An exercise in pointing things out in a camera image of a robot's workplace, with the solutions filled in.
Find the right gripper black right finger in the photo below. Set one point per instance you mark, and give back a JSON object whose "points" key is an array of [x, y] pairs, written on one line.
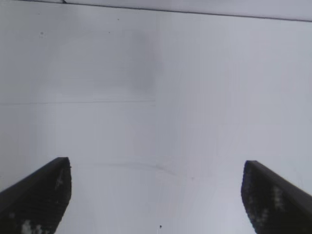
{"points": [[275, 202]]}

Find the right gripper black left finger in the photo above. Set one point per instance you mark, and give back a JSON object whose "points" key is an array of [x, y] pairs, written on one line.
{"points": [[36, 200]]}

